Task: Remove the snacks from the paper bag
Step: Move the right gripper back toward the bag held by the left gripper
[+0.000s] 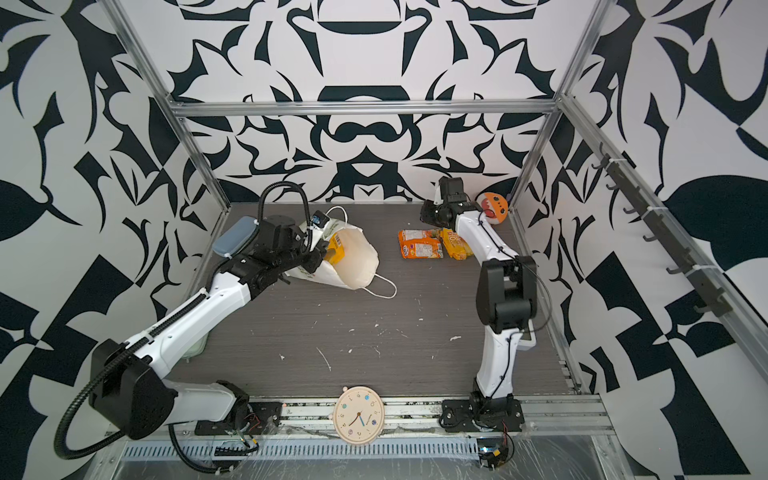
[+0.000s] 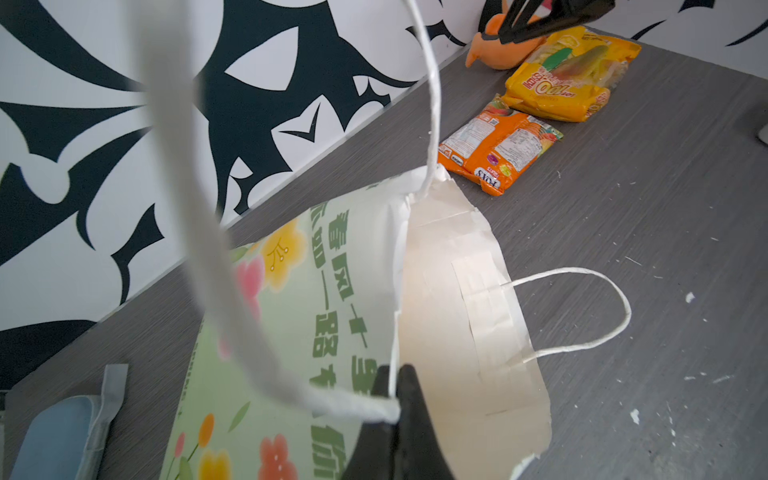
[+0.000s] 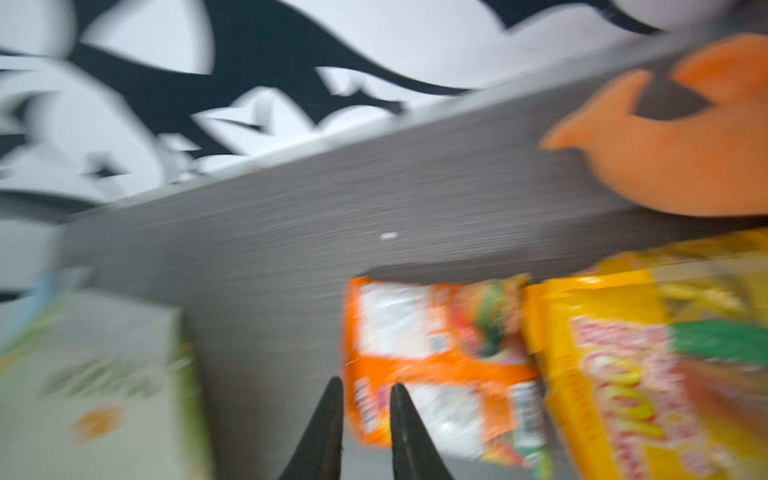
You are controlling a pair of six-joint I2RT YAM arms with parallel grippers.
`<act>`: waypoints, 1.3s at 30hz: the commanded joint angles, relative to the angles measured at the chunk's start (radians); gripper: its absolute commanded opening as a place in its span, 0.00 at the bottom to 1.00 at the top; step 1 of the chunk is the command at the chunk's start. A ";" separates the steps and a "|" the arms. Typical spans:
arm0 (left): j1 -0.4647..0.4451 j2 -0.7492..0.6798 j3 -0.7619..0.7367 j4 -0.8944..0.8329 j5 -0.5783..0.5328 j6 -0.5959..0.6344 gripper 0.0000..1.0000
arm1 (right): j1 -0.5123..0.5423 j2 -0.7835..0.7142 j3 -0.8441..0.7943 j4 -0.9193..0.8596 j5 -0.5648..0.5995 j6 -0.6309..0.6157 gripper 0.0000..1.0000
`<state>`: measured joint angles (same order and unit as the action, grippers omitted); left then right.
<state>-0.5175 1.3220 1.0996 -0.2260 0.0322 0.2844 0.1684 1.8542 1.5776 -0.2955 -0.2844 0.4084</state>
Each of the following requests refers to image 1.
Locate white green paper bag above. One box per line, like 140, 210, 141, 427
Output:
286, 206, 398, 300

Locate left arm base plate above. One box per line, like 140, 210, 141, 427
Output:
194, 401, 283, 436

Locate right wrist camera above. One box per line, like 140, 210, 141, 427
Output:
435, 177, 468, 205

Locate yellow snack packet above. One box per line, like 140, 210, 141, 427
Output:
440, 228, 473, 261
324, 232, 346, 266

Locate round wooden clock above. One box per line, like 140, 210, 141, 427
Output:
331, 386, 385, 446

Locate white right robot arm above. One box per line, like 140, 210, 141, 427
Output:
420, 201, 538, 424

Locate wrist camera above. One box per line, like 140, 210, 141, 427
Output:
435, 177, 468, 205
309, 210, 330, 232

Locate light green tray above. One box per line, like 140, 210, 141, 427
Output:
182, 334, 209, 361

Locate orange snack packet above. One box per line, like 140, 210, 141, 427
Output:
398, 229, 443, 259

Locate wall hook rail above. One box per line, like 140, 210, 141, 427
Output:
594, 142, 734, 317

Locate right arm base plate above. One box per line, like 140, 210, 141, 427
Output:
438, 395, 525, 432

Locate orange shark plush toy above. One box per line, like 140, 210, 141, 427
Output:
476, 191, 510, 225

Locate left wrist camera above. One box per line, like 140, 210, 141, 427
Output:
309, 210, 330, 232

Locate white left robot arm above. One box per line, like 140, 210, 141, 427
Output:
53, 203, 324, 460

